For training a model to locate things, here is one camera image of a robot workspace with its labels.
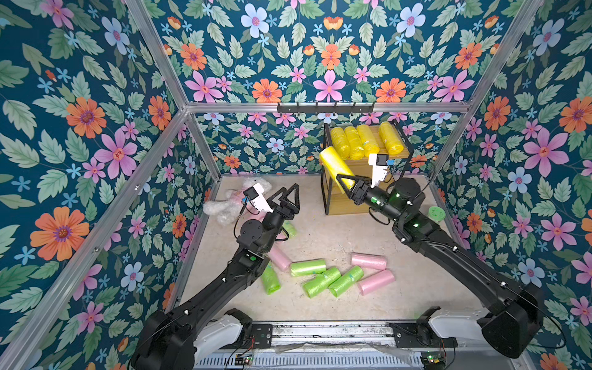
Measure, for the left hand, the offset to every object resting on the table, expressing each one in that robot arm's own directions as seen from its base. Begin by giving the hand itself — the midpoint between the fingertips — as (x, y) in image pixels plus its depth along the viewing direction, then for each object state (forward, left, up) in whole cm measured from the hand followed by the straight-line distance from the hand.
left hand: (294, 187), depth 67 cm
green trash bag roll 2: (-15, +12, -33) cm, 38 cm away
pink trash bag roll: (-7, +9, -34) cm, 36 cm away
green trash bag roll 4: (-17, -7, -33) cm, 38 cm away
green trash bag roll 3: (-12, -2, -32) cm, 34 cm away
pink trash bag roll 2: (-11, -27, -33) cm, 44 cm away
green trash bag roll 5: (-18, -16, -33) cm, 41 cm away
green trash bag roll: (+7, +4, -34) cm, 35 cm away
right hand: (0, -14, +4) cm, 14 cm away
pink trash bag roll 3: (-19, -27, -34) cm, 47 cm away
